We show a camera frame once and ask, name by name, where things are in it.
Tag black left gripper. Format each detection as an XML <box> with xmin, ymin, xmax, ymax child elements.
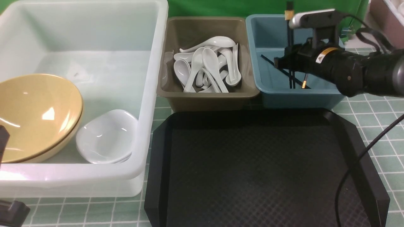
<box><xmin>0</xmin><ymin>200</ymin><xmax>31</xmax><ymax>227</ymax></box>

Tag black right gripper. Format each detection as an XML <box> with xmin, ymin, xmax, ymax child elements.
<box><xmin>274</xmin><ymin>38</ymin><xmax>335</xmax><ymax>79</ymax></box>

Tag black chopstick pair gold tips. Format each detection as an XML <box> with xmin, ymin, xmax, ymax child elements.
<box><xmin>285</xmin><ymin>0</ymin><xmax>296</xmax><ymax>89</ymax></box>

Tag white ceramic soup spoon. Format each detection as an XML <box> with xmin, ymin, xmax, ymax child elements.
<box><xmin>202</xmin><ymin>48</ymin><xmax>229</xmax><ymax>93</ymax></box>

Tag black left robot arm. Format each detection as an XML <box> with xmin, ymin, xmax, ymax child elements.
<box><xmin>0</xmin><ymin>126</ymin><xmax>30</xmax><ymax>227</ymax></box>

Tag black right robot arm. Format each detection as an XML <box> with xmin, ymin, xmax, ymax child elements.
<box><xmin>274</xmin><ymin>38</ymin><xmax>404</xmax><ymax>97</ymax></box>

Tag yellow speckled noodle bowl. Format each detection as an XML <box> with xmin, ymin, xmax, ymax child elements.
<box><xmin>0</xmin><ymin>74</ymin><xmax>84</xmax><ymax>164</ymax></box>

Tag black chopstick leaning upright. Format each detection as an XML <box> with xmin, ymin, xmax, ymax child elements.
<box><xmin>301</xmin><ymin>73</ymin><xmax>308</xmax><ymax>89</ymax></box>

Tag black chopstick lying flat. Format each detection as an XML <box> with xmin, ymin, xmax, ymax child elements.
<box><xmin>260</xmin><ymin>55</ymin><xmax>311</xmax><ymax>89</ymax></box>

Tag blue plastic chopstick bin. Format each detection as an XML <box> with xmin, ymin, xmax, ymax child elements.
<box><xmin>246</xmin><ymin>14</ymin><xmax>345</xmax><ymax>109</ymax></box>

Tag green cloth backdrop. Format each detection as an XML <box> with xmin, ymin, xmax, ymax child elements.
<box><xmin>167</xmin><ymin>0</ymin><xmax>369</xmax><ymax>24</ymax></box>

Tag pink bin at corner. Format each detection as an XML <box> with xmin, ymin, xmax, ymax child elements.
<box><xmin>368</xmin><ymin>0</ymin><xmax>404</xmax><ymax>49</ymax></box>

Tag white spoon upright right side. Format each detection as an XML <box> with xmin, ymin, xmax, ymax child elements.
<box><xmin>226</xmin><ymin>44</ymin><xmax>241</xmax><ymax>87</ymax></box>

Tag white spoon top of pile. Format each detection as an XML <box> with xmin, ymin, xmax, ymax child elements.
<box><xmin>179</xmin><ymin>36</ymin><xmax>236</xmax><ymax>53</ymax></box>

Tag white spoon of pile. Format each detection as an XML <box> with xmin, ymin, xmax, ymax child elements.
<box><xmin>179</xmin><ymin>36</ymin><xmax>236</xmax><ymax>53</ymax></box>
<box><xmin>174</xmin><ymin>59</ymin><xmax>191</xmax><ymax>89</ymax></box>
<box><xmin>183</xmin><ymin>47</ymin><xmax>205</xmax><ymax>92</ymax></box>

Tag small white dish in bin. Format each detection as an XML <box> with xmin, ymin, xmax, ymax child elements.
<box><xmin>75</xmin><ymin>109</ymin><xmax>138</xmax><ymax>164</ymax></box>

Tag white spoon centre of pile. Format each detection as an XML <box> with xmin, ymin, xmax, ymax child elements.
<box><xmin>183</xmin><ymin>47</ymin><xmax>205</xmax><ymax>92</ymax></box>

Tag white spoon left of pile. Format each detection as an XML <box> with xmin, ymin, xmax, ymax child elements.
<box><xmin>174</xmin><ymin>59</ymin><xmax>191</xmax><ymax>89</ymax></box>

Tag olive brown spoon bin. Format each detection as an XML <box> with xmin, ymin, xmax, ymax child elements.
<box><xmin>156</xmin><ymin>17</ymin><xmax>260</xmax><ymax>112</ymax></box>

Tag black textured serving tray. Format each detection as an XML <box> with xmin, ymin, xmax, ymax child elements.
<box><xmin>145</xmin><ymin>108</ymin><xmax>390</xmax><ymax>227</ymax></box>

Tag large translucent white plastic bin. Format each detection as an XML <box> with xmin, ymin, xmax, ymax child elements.
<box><xmin>1</xmin><ymin>0</ymin><xmax>169</xmax><ymax>198</ymax></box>

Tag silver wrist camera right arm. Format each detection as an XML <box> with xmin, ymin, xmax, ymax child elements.
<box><xmin>289</xmin><ymin>9</ymin><xmax>345</xmax><ymax>43</ymax></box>

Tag black cable right side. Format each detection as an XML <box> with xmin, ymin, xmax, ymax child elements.
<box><xmin>335</xmin><ymin>113</ymin><xmax>404</xmax><ymax>227</ymax></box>

